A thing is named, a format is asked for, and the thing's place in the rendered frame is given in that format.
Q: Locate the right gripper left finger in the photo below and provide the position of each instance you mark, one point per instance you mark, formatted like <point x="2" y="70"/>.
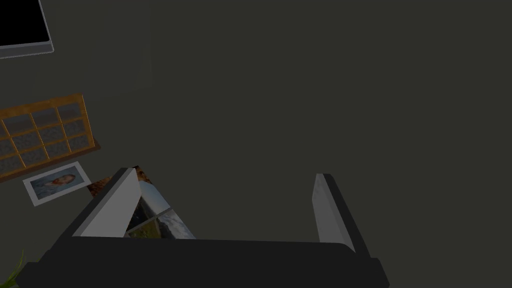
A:
<point x="114" y="208"/>

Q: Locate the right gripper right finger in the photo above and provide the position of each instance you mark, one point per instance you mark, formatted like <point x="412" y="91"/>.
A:
<point x="330" y="212"/>

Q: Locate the landscape photo collage picture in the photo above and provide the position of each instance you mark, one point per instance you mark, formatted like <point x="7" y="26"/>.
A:
<point x="160" y="218"/>

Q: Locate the white framed portrait picture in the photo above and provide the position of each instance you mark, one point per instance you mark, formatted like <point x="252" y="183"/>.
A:
<point x="56" y="183"/>

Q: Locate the wooden grid window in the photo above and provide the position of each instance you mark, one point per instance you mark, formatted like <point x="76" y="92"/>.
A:
<point x="42" y="134"/>

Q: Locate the green plant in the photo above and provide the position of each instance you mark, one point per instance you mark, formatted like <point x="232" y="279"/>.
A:
<point x="14" y="270"/>

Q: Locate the black flat screen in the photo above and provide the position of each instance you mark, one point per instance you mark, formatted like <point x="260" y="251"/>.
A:
<point x="20" y="22"/>

